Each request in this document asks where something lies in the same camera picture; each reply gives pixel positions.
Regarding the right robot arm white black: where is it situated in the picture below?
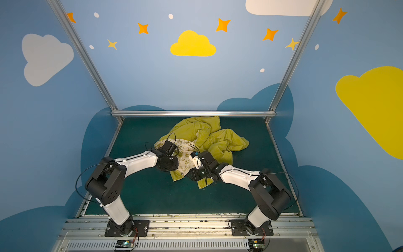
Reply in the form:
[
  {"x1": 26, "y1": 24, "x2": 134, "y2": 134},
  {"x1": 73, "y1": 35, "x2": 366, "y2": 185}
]
[{"x1": 190, "y1": 151, "x2": 292, "y2": 230}]

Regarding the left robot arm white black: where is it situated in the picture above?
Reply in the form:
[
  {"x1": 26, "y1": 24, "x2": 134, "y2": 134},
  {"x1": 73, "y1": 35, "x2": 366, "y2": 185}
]
[{"x1": 85, "y1": 146, "x2": 179, "y2": 228}]

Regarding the right controller board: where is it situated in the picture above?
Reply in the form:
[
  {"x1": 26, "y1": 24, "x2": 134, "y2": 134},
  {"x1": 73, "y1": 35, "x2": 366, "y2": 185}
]
[{"x1": 248, "y1": 239, "x2": 265, "y2": 252}]

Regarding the left controller board green led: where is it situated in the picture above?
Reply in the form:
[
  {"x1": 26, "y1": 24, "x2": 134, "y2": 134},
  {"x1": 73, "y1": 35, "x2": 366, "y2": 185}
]
[{"x1": 114, "y1": 240, "x2": 134, "y2": 252}]

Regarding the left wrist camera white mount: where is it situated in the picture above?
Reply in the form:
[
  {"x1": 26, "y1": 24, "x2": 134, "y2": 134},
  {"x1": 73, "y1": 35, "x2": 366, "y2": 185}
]
[{"x1": 160, "y1": 140, "x2": 177, "y2": 156}]

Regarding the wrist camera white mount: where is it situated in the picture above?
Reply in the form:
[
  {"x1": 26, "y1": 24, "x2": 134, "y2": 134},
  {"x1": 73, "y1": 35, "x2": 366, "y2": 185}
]
[
  {"x1": 160, "y1": 140, "x2": 177, "y2": 156},
  {"x1": 190, "y1": 151, "x2": 203, "y2": 169}
]

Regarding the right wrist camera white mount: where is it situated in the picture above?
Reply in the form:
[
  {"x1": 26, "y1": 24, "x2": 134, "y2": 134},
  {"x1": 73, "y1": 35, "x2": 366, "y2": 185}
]
[{"x1": 190, "y1": 151, "x2": 203, "y2": 169}]

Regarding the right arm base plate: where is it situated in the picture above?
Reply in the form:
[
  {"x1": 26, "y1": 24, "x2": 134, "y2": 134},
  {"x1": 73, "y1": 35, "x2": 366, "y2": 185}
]
[{"x1": 228, "y1": 219, "x2": 273, "y2": 236}]

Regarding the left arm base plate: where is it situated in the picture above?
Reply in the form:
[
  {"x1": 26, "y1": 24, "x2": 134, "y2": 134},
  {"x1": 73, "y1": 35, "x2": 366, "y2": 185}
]
[{"x1": 105, "y1": 219, "x2": 150, "y2": 237}]

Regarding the aluminium rail base frame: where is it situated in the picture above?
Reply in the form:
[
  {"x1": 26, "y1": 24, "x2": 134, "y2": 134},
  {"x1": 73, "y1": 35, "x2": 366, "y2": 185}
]
[{"x1": 53, "y1": 213, "x2": 324, "y2": 252}]

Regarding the left aluminium frame post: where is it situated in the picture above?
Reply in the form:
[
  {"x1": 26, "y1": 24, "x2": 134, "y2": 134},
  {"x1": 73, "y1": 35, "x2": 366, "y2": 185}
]
[{"x1": 47, "y1": 0, "x2": 119, "y2": 112}]

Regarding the aluminium frame post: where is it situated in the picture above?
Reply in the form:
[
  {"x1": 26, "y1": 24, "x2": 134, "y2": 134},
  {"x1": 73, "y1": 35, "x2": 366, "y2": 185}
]
[
  {"x1": 47, "y1": 0, "x2": 119, "y2": 112},
  {"x1": 265, "y1": 0, "x2": 326, "y2": 126}
]

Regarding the right aluminium frame post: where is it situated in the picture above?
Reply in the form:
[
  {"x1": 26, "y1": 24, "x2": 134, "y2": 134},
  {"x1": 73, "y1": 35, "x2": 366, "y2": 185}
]
[{"x1": 265, "y1": 0, "x2": 326, "y2": 126}]

